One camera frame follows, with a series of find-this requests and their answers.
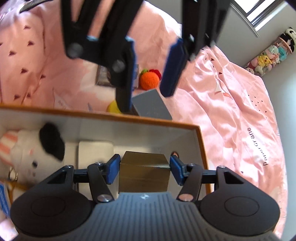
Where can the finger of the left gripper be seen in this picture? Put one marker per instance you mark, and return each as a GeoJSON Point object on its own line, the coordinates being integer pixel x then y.
{"type": "Point", "coordinates": [121, 70]}
{"type": "Point", "coordinates": [180, 53]}

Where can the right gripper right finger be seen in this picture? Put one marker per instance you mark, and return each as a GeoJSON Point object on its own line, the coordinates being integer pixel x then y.
{"type": "Point", "coordinates": [190, 177]}

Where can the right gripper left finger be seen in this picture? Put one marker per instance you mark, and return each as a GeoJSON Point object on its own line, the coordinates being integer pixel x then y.
{"type": "Point", "coordinates": [99, 176]}

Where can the white rectangular box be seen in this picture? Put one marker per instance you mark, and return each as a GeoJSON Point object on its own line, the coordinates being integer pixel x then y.
{"type": "Point", "coordinates": [90, 152]}

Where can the olive gold box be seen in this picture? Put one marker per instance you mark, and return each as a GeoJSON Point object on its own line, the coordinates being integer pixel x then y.
{"type": "Point", "coordinates": [143, 172]}

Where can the dark grey jewelry box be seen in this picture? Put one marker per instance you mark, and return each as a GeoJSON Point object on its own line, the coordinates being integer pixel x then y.
{"type": "Point", "coordinates": [149, 104]}

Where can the white plush toy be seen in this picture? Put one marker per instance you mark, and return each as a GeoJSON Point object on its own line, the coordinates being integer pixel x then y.
{"type": "Point", "coordinates": [33, 154]}

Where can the picture card box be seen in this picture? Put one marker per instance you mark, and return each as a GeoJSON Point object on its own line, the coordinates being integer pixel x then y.
{"type": "Point", "coordinates": [103, 77]}

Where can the red crochet flower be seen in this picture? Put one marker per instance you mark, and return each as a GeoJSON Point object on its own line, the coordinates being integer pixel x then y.
{"type": "Point", "coordinates": [157, 73]}

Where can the orange cardboard box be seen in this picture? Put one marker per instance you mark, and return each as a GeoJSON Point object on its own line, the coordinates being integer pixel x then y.
{"type": "Point", "coordinates": [132, 216]}

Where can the orange crochet fruit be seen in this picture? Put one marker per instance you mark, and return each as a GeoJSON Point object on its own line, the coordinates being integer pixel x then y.
{"type": "Point", "coordinates": [148, 80]}

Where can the window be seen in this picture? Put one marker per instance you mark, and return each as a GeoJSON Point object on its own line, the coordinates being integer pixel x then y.
{"type": "Point", "coordinates": [258, 13]}

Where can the yellow tape measure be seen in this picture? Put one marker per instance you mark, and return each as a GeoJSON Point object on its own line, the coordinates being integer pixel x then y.
{"type": "Point", "coordinates": [113, 108]}

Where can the plush toy column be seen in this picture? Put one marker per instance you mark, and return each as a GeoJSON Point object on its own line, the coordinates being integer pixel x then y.
{"type": "Point", "coordinates": [274, 54]}

